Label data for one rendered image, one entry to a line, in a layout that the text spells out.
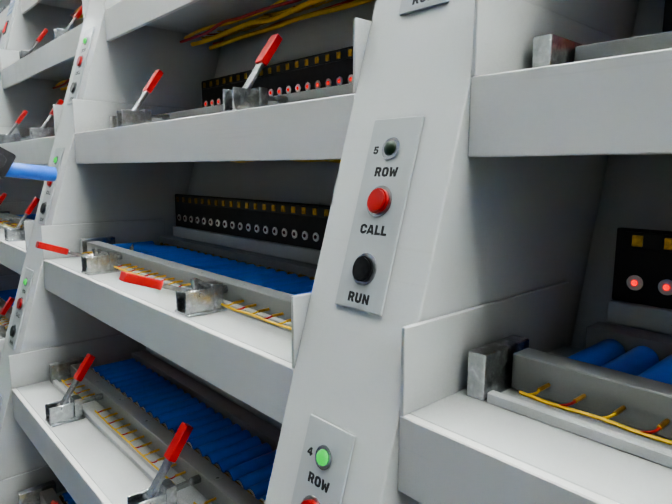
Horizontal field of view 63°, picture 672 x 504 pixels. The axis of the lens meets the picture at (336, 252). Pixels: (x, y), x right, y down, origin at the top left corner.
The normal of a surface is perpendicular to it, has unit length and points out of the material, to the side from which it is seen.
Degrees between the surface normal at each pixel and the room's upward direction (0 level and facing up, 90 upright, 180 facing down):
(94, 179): 90
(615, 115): 107
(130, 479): 16
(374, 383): 90
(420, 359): 90
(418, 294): 90
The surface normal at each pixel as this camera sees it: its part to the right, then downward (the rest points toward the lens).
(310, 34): -0.71, -0.19
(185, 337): -0.74, 0.10
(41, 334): 0.67, 0.11
